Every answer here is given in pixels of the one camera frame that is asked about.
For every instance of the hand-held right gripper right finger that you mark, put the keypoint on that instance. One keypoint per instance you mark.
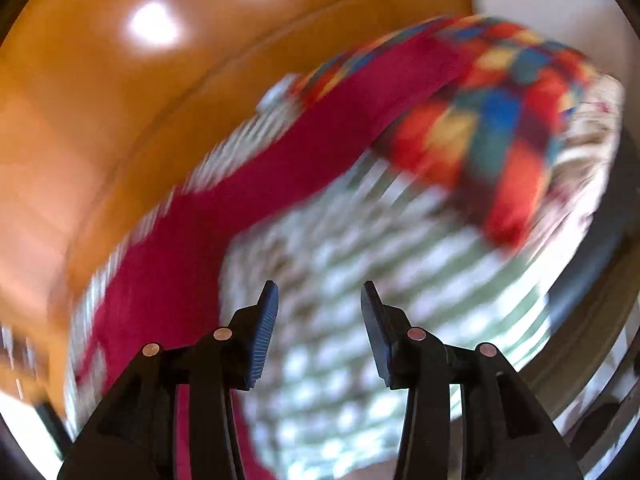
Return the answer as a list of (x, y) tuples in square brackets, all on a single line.
[(375, 340)]

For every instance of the multicoloured checkered cloth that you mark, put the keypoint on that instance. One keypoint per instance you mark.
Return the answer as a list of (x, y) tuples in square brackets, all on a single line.
[(475, 125)]

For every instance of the dark bed frame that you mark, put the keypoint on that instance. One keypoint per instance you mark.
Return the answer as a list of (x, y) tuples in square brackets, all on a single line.
[(590, 310)]

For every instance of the orange wooden headboard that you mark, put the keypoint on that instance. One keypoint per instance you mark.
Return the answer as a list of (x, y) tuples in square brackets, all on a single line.
[(125, 135)]

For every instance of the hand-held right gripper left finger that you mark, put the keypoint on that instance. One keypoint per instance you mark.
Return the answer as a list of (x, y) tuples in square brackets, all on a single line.
[(262, 340)]

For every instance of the red leggings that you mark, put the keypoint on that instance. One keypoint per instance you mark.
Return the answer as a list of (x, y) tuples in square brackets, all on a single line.
[(310, 160)]

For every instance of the green white checkered bedsheet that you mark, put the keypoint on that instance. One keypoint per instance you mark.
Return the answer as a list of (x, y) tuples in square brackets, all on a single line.
[(350, 270)]

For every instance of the small white cloth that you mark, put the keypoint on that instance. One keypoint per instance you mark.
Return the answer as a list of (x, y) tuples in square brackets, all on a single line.
[(272, 97)]

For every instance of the white floral cloth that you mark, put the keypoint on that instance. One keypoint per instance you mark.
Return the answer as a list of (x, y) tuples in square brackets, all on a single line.
[(590, 150)]

